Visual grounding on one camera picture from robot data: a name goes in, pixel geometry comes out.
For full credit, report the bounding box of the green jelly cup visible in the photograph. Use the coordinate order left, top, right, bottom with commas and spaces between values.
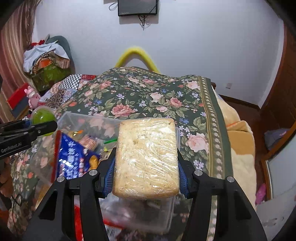
30, 105, 56, 126

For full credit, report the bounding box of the blue snack bag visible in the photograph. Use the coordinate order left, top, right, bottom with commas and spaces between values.
51, 131, 101, 182

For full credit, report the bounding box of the tan biscuit block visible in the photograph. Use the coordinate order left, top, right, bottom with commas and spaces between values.
112, 118, 180, 199

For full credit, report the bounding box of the pink rabbit toy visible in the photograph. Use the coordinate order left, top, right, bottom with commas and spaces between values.
24, 85, 41, 109

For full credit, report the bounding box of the red box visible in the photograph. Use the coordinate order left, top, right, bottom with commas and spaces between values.
6, 83, 29, 109

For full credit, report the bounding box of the white wardrobe sliding door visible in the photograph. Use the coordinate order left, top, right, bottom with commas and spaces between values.
261, 138, 295, 240

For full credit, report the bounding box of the patchwork quilt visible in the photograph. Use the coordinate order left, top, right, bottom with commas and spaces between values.
38, 74, 96, 110

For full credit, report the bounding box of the clear plastic storage box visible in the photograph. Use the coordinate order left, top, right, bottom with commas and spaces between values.
30, 111, 174, 237

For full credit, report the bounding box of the red snack bag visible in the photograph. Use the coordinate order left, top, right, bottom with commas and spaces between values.
74, 195, 123, 240

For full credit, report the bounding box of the pile of clothes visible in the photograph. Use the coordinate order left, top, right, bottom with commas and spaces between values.
23, 36, 75, 94

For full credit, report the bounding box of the beige blanket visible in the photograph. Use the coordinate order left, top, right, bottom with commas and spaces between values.
215, 94, 257, 208

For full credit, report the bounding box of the striped brown curtain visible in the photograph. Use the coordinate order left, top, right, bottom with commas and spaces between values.
1, 1, 40, 123

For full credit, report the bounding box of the brown wooden door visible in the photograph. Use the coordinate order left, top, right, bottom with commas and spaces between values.
260, 22, 296, 160

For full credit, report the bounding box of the small black wall monitor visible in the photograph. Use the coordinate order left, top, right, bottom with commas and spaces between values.
118, 0, 159, 16

